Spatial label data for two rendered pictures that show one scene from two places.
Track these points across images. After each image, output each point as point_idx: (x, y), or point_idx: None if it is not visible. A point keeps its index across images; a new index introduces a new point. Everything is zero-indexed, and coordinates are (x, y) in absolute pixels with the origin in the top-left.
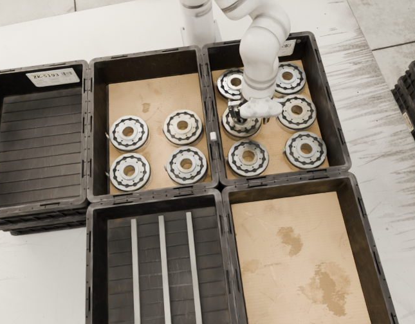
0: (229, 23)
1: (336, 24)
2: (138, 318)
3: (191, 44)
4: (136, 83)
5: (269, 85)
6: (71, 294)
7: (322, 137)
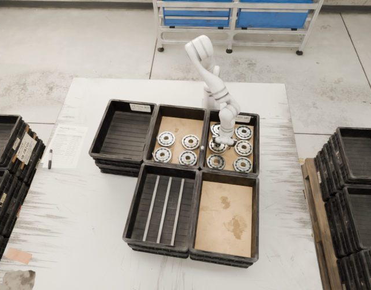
0: None
1: (279, 114)
2: (149, 216)
3: (205, 107)
4: (175, 118)
5: (229, 131)
6: (119, 205)
7: (253, 162)
